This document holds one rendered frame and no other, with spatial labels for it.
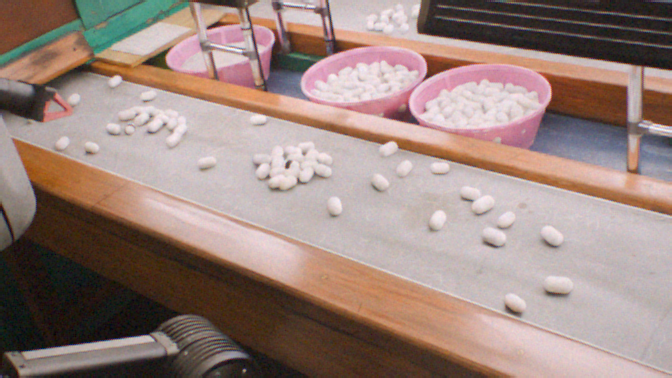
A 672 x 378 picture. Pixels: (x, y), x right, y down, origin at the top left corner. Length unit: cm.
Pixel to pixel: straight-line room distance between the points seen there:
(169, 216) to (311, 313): 36
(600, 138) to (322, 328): 70
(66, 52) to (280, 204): 85
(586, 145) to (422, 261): 50
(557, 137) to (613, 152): 12
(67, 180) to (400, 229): 67
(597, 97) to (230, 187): 71
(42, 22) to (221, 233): 95
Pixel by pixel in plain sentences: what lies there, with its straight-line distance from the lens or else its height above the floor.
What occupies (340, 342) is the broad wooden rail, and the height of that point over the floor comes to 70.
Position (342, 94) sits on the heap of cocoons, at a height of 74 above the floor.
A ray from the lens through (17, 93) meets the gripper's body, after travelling 161.
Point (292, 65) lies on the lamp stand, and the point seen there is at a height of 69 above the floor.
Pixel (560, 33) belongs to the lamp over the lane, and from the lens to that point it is 108.
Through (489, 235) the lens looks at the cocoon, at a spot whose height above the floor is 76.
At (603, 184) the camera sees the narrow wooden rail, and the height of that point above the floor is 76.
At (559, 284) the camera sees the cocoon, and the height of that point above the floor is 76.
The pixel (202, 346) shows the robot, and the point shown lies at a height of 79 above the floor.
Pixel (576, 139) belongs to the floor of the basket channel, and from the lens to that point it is 162.
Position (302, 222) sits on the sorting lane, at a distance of 136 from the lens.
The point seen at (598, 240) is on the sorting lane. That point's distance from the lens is 126.
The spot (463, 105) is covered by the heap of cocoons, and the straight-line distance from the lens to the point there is 163.
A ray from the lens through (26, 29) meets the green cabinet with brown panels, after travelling 210.
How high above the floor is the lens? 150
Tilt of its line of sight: 32 degrees down
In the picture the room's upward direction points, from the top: 11 degrees counter-clockwise
